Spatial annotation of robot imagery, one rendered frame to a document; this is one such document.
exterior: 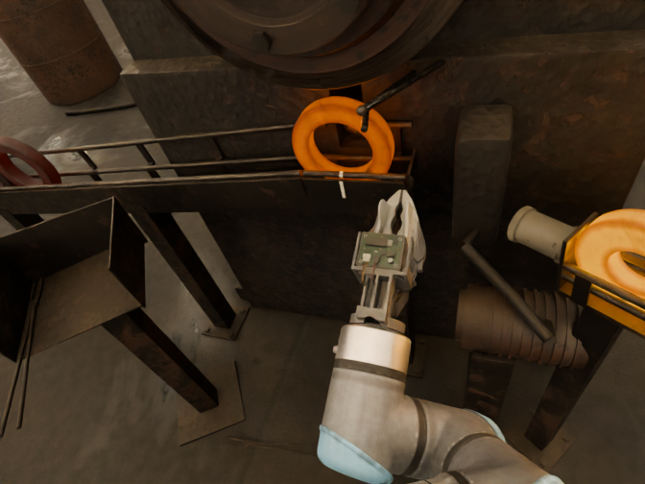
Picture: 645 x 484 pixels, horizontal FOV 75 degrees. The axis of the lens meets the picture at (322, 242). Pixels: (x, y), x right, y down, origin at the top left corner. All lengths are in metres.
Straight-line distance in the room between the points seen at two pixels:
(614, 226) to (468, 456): 0.33
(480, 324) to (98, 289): 0.73
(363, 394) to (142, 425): 1.08
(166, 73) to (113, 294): 0.44
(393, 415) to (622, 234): 0.35
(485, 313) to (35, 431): 1.42
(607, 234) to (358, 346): 0.34
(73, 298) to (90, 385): 0.72
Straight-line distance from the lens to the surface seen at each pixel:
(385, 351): 0.51
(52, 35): 3.42
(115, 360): 1.68
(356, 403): 0.51
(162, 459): 1.43
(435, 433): 0.55
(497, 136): 0.68
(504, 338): 0.80
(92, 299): 0.96
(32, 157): 1.31
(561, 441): 1.28
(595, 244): 0.66
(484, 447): 0.51
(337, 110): 0.71
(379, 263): 0.53
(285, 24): 0.55
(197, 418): 1.41
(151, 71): 0.97
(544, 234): 0.70
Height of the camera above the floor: 1.20
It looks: 47 degrees down
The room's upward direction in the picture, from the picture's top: 17 degrees counter-clockwise
